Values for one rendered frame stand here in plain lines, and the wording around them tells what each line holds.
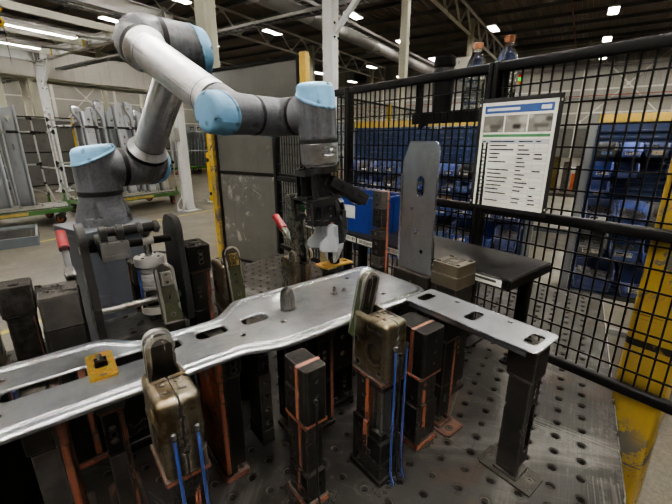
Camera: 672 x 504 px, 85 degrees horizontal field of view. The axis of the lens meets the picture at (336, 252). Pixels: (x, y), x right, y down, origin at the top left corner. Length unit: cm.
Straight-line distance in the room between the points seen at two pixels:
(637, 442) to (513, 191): 71
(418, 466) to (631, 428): 61
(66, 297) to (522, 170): 109
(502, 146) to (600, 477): 81
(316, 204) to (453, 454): 60
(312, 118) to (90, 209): 77
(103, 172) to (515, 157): 116
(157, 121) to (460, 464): 114
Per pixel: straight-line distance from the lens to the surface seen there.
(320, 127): 73
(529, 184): 114
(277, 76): 338
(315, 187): 75
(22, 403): 69
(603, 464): 104
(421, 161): 97
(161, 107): 118
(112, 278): 128
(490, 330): 76
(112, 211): 127
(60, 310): 83
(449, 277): 92
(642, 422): 127
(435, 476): 89
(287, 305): 78
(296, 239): 93
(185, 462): 57
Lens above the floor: 134
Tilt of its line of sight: 17 degrees down
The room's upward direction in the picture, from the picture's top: straight up
